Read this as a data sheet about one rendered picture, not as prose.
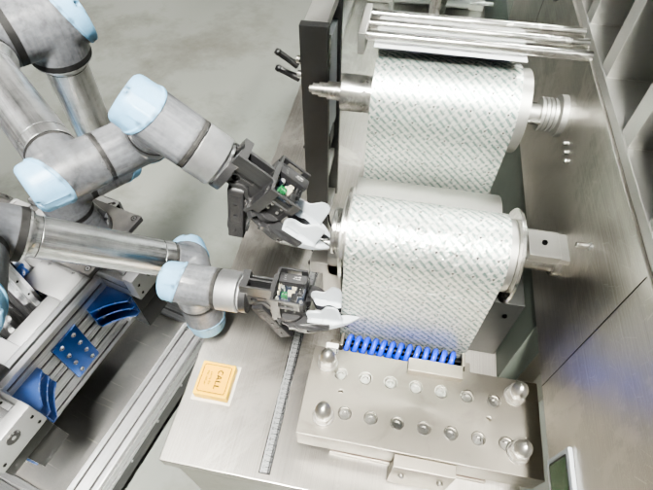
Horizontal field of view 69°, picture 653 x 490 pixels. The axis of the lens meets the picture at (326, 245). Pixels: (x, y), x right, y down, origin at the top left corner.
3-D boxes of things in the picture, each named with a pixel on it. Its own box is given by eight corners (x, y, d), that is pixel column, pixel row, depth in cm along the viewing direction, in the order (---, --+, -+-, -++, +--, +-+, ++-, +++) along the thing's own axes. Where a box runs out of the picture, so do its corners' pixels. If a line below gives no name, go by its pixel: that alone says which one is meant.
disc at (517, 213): (493, 246, 84) (520, 188, 72) (496, 246, 84) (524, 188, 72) (495, 320, 75) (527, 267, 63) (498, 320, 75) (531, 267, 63)
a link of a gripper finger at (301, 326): (327, 333, 82) (278, 324, 83) (327, 337, 83) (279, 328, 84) (332, 309, 85) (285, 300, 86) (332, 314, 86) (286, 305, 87)
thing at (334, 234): (333, 206, 72) (326, 255, 73) (347, 208, 72) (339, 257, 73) (338, 207, 80) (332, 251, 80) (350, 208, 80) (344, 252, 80)
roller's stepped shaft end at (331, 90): (311, 90, 88) (311, 75, 85) (343, 93, 87) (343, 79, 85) (307, 100, 86) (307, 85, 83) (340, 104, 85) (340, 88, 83)
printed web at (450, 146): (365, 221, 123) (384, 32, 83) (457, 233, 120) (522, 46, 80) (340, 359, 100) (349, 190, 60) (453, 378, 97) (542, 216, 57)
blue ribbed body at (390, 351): (345, 337, 91) (345, 330, 88) (458, 357, 89) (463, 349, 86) (342, 354, 89) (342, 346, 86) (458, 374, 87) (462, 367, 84)
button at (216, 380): (206, 364, 99) (203, 360, 97) (238, 370, 99) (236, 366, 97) (194, 397, 95) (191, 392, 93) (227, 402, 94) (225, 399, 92)
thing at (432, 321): (340, 331, 91) (343, 278, 76) (464, 352, 88) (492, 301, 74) (340, 333, 91) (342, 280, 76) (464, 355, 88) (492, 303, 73)
